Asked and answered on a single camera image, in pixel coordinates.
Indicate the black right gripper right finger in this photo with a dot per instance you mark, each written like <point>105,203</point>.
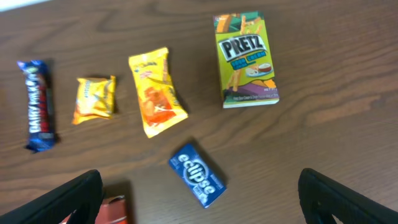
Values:
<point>324,200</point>

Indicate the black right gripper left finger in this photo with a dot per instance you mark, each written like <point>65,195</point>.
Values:
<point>78,200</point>

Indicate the red Hello Panda box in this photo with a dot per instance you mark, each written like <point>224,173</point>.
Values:
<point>112,211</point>

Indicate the blue Dairy Milk chocolate bar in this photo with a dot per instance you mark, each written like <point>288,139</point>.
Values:
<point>41,127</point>

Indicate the long yellow orange snack packet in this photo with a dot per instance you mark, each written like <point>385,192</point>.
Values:
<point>159,106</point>

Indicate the green Pretz snack box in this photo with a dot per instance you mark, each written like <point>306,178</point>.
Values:
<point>244,60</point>

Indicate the small yellow snack packet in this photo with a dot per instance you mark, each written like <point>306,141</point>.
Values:
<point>95,99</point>

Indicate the blue Eclipse mint tin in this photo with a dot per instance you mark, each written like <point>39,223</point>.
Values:
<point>202,181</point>

